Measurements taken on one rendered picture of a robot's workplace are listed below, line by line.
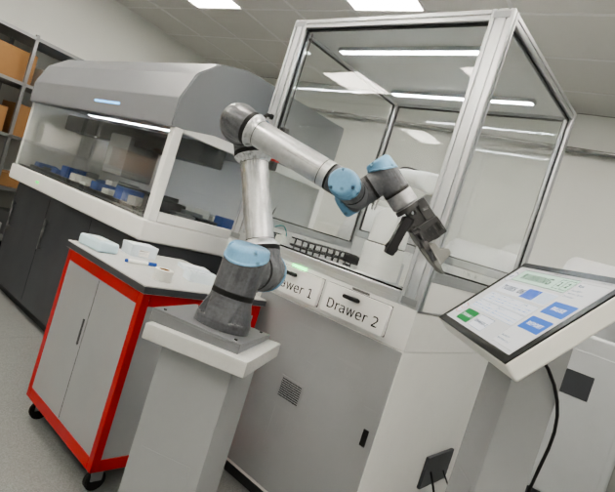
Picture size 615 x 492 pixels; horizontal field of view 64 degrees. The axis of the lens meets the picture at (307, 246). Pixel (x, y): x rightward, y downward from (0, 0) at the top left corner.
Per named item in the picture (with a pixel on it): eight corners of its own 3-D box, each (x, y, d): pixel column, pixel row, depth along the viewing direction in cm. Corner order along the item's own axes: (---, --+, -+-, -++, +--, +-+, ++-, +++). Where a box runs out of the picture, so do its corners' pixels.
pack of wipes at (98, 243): (117, 255, 202) (121, 244, 202) (97, 252, 194) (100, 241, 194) (98, 245, 210) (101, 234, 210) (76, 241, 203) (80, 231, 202)
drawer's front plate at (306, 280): (313, 306, 191) (322, 279, 191) (264, 283, 210) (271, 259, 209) (316, 307, 192) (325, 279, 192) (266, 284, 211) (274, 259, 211)
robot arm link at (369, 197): (326, 190, 134) (360, 168, 132) (336, 198, 145) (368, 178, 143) (341, 214, 132) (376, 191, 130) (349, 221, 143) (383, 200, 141)
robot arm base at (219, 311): (237, 339, 123) (251, 302, 123) (184, 316, 126) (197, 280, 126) (255, 333, 138) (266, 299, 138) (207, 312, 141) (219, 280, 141)
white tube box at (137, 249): (129, 255, 210) (133, 243, 209) (120, 250, 215) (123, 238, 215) (155, 260, 219) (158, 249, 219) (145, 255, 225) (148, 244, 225)
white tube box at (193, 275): (188, 281, 194) (191, 271, 194) (182, 275, 201) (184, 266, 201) (217, 287, 201) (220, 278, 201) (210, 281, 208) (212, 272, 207)
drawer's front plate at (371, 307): (381, 337, 171) (390, 307, 170) (318, 308, 189) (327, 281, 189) (383, 337, 172) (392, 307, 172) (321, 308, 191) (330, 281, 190)
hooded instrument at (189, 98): (89, 399, 237) (197, 38, 230) (-23, 282, 357) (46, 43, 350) (263, 387, 329) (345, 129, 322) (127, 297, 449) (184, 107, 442)
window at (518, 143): (431, 269, 169) (511, 26, 166) (430, 268, 170) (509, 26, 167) (511, 293, 236) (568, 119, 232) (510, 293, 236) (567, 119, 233)
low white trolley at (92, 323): (79, 501, 166) (144, 285, 163) (16, 413, 206) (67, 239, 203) (213, 470, 210) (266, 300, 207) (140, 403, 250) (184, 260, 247)
